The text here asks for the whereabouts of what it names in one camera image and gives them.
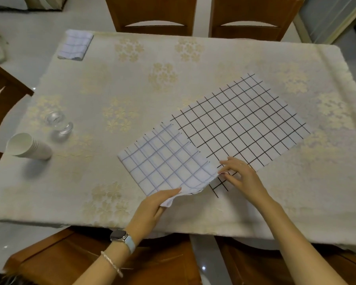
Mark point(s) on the person's left hand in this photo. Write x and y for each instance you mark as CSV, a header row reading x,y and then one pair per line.
x,y
147,211

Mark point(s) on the person's right hand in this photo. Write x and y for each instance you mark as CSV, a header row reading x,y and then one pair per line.
x,y
246,181

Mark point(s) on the person's right thumb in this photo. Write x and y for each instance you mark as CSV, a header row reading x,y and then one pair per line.
x,y
233,181

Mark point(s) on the person's left thumb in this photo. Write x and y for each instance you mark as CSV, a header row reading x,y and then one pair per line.
x,y
169,194

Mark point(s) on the white cloth with black grid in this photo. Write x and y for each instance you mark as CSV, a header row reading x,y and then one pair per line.
x,y
231,124

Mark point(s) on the person's left forearm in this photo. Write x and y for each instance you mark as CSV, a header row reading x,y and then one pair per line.
x,y
106,264

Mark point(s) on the person's right forearm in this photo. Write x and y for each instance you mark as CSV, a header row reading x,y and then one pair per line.
x,y
299,243

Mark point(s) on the brown wooden chair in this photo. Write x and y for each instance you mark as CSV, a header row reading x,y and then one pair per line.
x,y
77,258
255,11
154,13
6,94
255,264

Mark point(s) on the cream floral tablecloth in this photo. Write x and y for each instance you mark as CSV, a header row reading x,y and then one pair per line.
x,y
112,94

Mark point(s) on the clear drinking glass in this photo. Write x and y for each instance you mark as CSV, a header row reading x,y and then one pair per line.
x,y
58,123

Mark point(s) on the stack of white paper cups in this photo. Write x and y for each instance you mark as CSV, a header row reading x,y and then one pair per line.
x,y
29,146

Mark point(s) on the folded white checked cloth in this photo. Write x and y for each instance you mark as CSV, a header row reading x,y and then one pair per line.
x,y
75,45

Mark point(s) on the white framed glass door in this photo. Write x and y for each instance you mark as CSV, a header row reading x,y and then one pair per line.
x,y
329,17

